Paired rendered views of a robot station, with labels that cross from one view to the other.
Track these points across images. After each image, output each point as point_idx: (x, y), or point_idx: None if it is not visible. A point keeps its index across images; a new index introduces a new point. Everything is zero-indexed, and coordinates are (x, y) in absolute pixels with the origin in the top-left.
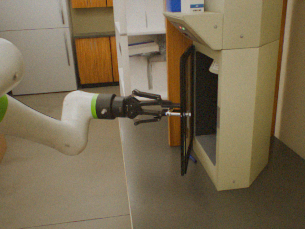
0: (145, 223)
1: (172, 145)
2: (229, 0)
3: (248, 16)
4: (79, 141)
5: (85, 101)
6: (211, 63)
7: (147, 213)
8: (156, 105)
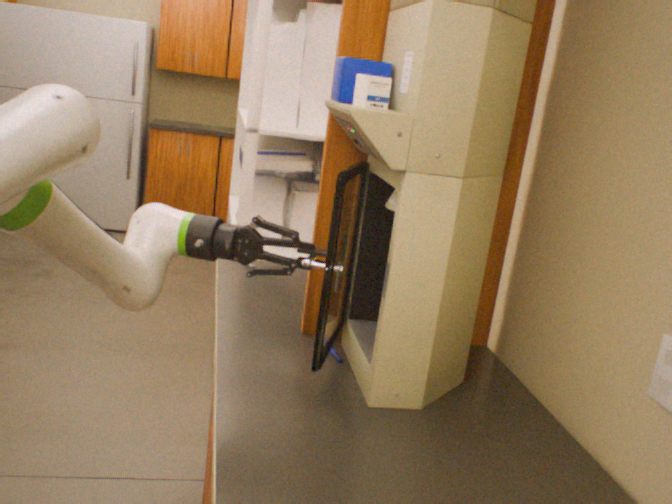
0: (238, 432)
1: (306, 333)
2: (426, 98)
3: (451, 127)
4: (147, 286)
5: (170, 221)
6: None
7: (244, 420)
8: None
